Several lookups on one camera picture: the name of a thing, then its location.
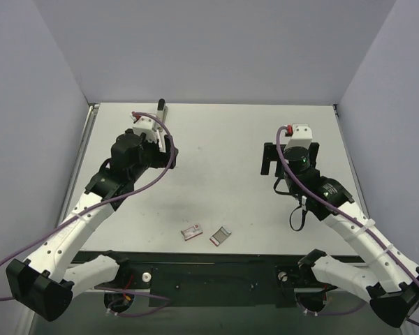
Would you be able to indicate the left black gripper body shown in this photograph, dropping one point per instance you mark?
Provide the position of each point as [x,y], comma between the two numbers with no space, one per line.
[170,153]

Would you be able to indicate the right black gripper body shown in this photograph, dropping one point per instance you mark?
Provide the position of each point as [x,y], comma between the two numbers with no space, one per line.
[269,158]

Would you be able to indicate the grey black stapler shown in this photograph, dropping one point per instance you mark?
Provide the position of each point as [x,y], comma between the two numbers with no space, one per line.
[161,114]

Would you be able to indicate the staple box tray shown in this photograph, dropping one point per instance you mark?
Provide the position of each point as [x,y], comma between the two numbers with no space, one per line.
[220,235]

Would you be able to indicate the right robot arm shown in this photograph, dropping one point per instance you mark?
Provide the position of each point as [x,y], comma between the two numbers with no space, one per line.
[390,282]

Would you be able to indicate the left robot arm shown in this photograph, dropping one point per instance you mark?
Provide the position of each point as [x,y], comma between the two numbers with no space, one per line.
[45,281]

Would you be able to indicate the red staple box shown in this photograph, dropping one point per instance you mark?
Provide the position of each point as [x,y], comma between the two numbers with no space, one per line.
[191,232]

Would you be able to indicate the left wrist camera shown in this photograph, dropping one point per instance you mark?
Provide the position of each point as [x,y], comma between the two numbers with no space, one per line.
[144,124]

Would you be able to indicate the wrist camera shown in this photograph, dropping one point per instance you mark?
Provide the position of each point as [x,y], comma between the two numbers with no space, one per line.
[144,124]
[299,135]

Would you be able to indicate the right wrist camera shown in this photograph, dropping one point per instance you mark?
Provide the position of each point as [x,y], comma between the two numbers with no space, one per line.
[299,135]

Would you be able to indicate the aluminium frame rail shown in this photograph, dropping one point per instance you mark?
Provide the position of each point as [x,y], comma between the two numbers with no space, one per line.
[85,136]

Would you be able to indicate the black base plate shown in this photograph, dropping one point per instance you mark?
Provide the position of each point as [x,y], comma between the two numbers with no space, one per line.
[219,280]

